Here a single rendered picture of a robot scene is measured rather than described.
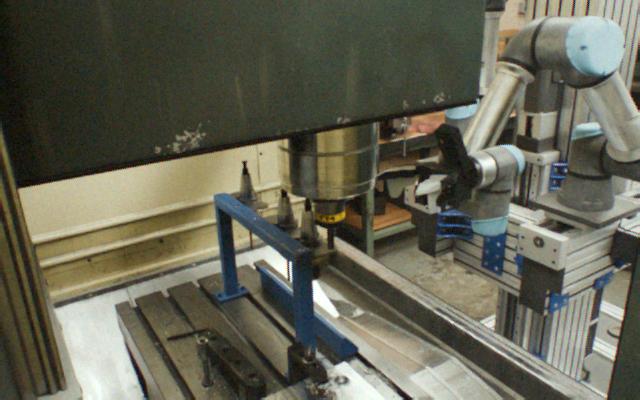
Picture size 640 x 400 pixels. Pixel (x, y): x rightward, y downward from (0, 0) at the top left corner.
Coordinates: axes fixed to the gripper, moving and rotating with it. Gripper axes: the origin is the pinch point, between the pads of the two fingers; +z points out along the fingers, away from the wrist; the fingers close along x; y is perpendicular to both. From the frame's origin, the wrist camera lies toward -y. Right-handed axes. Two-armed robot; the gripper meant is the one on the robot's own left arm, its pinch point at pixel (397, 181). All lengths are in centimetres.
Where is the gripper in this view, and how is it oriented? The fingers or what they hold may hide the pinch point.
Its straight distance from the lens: 96.7
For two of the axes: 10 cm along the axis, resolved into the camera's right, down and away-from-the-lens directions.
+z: -7.9, 2.1, -5.7
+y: 0.0, 9.4, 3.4
